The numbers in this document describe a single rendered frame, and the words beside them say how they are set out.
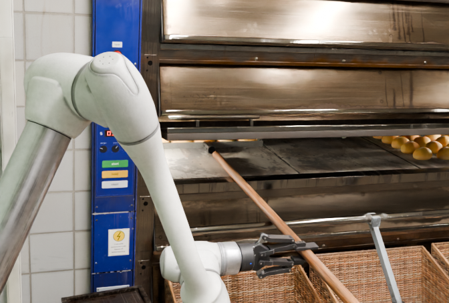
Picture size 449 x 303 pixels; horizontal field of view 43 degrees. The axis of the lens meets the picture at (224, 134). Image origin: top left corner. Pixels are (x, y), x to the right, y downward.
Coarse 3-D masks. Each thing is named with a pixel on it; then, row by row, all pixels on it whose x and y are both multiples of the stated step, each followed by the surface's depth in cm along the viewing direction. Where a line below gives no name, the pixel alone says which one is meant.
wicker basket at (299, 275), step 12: (228, 276) 226; (240, 276) 228; (252, 276) 230; (276, 276) 233; (288, 276) 235; (300, 276) 230; (168, 288) 214; (228, 288) 226; (240, 288) 228; (264, 288) 231; (276, 288) 233; (300, 288) 231; (312, 288) 221; (168, 300) 214; (180, 300) 220; (240, 300) 228; (252, 300) 230; (264, 300) 231; (288, 300) 235; (300, 300) 231; (312, 300) 221
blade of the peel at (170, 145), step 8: (168, 144) 256; (176, 144) 257; (184, 144) 258; (192, 144) 259; (200, 144) 260; (216, 144) 263; (224, 144) 264; (232, 144) 265; (240, 144) 266; (248, 144) 267; (256, 144) 268
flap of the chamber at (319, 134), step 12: (216, 132) 198; (228, 132) 199; (240, 132) 200; (252, 132) 201; (264, 132) 203; (276, 132) 204; (288, 132) 206; (300, 132) 207; (312, 132) 209; (324, 132) 210; (336, 132) 212; (348, 132) 213; (360, 132) 215; (372, 132) 216; (384, 132) 218; (396, 132) 220; (408, 132) 221; (420, 132) 223; (432, 132) 225; (444, 132) 226
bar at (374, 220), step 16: (224, 224) 184; (240, 224) 185; (256, 224) 186; (272, 224) 187; (288, 224) 189; (304, 224) 191; (320, 224) 193; (336, 224) 195; (384, 256) 194; (384, 272) 193
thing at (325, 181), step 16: (256, 176) 229; (272, 176) 230; (288, 176) 231; (304, 176) 233; (320, 176) 234; (336, 176) 235; (352, 176) 237; (368, 176) 239; (384, 176) 242; (400, 176) 244; (416, 176) 247; (432, 176) 249; (448, 176) 252; (192, 192) 217; (208, 192) 219
